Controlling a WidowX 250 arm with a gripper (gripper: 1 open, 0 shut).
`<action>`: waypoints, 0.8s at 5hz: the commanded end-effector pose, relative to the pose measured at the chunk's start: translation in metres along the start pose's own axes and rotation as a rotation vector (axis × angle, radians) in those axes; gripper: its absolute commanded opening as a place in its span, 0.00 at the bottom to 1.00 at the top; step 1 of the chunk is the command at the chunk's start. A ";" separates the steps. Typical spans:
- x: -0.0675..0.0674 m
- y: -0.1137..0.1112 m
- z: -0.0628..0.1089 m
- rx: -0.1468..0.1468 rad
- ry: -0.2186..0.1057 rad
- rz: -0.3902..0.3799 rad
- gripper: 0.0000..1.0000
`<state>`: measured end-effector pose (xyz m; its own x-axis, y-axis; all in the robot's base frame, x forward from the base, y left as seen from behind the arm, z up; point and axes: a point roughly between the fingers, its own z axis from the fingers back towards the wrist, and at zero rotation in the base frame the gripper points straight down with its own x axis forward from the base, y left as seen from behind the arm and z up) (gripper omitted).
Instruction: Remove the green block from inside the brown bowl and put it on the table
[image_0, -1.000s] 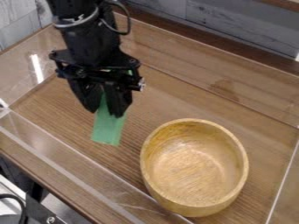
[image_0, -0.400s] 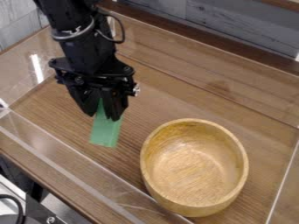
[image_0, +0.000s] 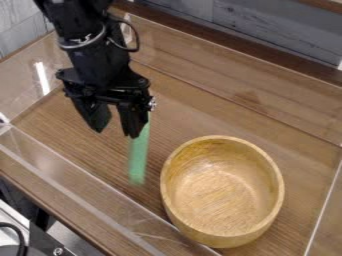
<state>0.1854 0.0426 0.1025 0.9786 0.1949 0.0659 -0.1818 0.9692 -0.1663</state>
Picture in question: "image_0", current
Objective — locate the brown wooden bowl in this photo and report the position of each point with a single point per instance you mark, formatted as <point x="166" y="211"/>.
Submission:
<point x="222" y="190"/>

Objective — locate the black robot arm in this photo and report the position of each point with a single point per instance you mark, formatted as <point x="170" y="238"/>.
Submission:
<point x="82" y="19"/>

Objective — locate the black metal table frame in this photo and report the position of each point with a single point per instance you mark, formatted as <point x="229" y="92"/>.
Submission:
<point x="31" y="232"/>

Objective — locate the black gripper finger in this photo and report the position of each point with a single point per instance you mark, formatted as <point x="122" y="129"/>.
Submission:
<point x="94" y="112"/>
<point x="134" y="118"/>

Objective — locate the green rectangular block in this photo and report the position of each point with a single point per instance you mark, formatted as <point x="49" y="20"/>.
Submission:
<point x="138" y="155"/>

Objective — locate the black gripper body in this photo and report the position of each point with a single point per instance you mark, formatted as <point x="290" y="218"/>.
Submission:
<point x="101" y="79"/>

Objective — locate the clear acrylic tray wall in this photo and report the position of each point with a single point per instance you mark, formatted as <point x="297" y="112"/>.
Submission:
<point x="122" y="227"/>

